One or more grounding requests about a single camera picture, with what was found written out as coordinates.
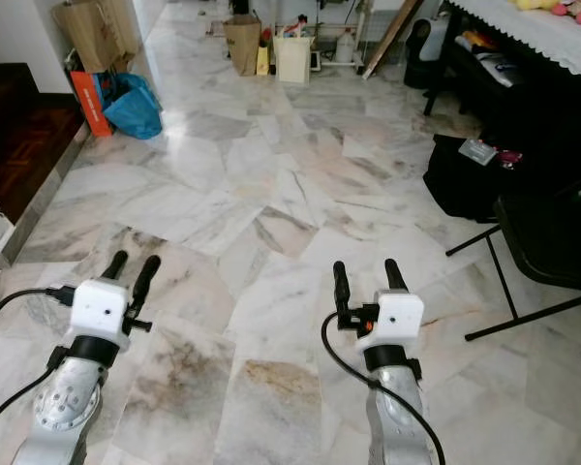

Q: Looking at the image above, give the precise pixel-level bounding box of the white wire shelf rack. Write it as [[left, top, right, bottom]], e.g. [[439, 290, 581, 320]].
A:
[[271, 0, 374, 69]]

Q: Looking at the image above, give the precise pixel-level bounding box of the wooden plank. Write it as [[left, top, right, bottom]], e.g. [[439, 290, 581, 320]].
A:
[[363, 0, 425, 80]]

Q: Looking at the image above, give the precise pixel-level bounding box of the black upright bag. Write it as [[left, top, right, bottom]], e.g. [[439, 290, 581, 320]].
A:
[[405, 19, 448, 90]]

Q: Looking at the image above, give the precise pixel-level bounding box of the black square floor bag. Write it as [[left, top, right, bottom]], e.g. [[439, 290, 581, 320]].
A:
[[423, 134, 519, 222]]

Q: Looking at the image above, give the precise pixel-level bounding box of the pink plush toy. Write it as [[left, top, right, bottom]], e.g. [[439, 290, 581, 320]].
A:
[[552, 0, 581, 22]]

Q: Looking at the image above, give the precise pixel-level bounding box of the white lace tablecloth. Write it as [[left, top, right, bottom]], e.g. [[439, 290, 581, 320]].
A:
[[445, 0, 581, 115]]

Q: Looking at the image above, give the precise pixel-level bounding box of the yellow plush toy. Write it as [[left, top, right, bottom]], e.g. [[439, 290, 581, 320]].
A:
[[513, 0, 563, 11]]

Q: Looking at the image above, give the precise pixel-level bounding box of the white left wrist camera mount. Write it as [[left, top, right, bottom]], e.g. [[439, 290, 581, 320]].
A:
[[71, 279, 133, 342]]

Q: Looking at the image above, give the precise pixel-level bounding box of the black folding chair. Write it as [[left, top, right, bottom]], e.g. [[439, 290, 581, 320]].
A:
[[445, 170, 581, 359]]

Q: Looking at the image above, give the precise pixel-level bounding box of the black table frame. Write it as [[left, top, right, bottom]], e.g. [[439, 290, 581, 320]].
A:
[[424, 10, 581, 146]]

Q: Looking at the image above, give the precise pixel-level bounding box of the brown cardboard box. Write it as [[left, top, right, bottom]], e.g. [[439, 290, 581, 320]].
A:
[[53, 0, 137, 74]]

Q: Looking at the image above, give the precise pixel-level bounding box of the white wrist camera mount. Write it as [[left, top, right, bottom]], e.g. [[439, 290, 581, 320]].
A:
[[71, 279, 133, 342], [373, 289, 425, 350]]

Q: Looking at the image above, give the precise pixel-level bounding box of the brown paper bag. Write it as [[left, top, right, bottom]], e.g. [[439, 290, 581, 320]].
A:
[[225, 15, 264, 77]]

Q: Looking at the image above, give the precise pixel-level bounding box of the dark wooden step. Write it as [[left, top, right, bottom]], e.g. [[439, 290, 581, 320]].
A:
[[0, 63, 88, 226]]

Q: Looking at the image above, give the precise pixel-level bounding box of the white plastic jug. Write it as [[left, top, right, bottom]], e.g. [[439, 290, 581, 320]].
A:
[[334, 29, 357, 65]]

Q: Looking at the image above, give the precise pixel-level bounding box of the blue plastic bag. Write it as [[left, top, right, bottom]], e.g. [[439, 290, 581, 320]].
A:
[[102, 73, 164, 140]]

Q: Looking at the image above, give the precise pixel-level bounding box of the cream white bag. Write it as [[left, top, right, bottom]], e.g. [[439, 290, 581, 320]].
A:
[[274, 36, 314, 85]]

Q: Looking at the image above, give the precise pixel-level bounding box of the small grey box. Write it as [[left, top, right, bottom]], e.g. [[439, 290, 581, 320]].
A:
[[460, 138, 498, 164]]

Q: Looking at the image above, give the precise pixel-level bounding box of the orange flat box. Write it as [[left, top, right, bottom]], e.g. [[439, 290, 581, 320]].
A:
[[70, 70, 115, 138]]

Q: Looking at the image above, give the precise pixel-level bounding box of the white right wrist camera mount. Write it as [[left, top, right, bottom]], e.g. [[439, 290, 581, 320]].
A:
[[373, 289, 425, 350]]

